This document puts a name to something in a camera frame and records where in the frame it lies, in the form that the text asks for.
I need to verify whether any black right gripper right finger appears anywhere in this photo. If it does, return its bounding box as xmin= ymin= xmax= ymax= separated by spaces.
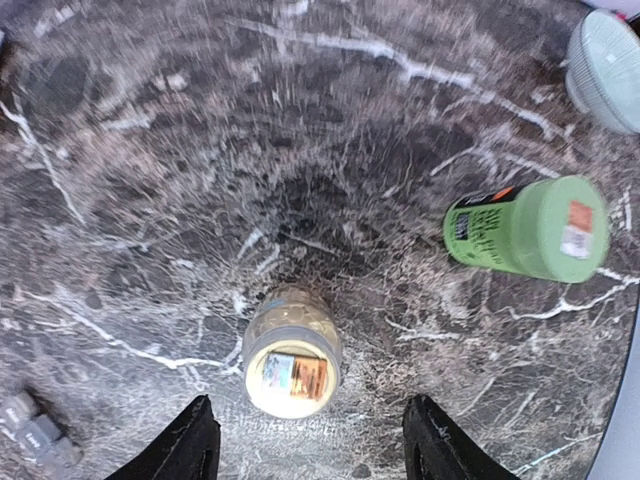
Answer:
xmin=402 ymin=394 xmax=518 ymax=480

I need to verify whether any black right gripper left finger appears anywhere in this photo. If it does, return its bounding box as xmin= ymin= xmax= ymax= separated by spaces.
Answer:
xmin=106 ymin=395 xmax=221 ymax=480

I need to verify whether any green pill bottle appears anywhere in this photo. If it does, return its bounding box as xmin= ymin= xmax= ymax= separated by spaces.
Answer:
xmin=443 ymin=175 xmax=610 ymax=284

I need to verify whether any small celadon bowl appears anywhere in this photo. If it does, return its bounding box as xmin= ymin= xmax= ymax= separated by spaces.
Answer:
xmin=565 ymin=9 xmax=639 ymax=135

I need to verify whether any grey weekly pill organizer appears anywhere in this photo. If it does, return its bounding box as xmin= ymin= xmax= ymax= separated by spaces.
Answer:
xmin=1 ymin=390 xmax=83 ymax=469

